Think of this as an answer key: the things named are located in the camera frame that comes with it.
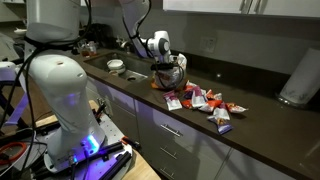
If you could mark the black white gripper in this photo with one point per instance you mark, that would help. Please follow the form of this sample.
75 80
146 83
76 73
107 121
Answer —
164 62

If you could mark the big orange snack packet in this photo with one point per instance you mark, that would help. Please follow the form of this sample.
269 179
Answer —
171 79

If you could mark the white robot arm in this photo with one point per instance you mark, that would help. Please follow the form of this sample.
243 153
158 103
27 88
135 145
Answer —
53 26

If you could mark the white purple snack pack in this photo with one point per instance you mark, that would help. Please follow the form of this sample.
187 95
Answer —
172 101

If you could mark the purple snack pack front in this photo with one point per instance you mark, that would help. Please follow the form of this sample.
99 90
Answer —
220 118

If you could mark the red snack pack right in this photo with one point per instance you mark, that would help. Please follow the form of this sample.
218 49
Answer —
234 108

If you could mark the glass jar on counter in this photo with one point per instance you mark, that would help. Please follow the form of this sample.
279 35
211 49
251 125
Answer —
92 48

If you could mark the stainless kitchen sink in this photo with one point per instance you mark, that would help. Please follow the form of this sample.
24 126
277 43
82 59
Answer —
129 68

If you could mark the pile of snack packs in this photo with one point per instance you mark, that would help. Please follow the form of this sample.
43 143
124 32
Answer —
196 98

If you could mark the sink faucet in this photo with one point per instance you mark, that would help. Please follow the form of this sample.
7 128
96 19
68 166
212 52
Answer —
124 45

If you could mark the white bowls in sink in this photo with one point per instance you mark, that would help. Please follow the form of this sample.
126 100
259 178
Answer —
116 65

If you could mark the grey kitchen cabinet drawers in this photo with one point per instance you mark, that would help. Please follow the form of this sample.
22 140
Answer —
174 149

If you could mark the wooden robot cart top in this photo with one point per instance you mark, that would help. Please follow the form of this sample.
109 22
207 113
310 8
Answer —
137 169

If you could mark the white paper towel roll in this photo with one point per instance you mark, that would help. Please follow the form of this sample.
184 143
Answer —
304 82

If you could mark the white upper cabinets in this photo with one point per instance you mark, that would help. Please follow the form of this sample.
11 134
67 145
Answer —
294 8

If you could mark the wall power outlet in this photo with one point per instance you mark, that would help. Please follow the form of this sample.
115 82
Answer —
207 44

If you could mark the round perforated robot base plate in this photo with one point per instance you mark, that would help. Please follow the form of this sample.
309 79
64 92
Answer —
100 156

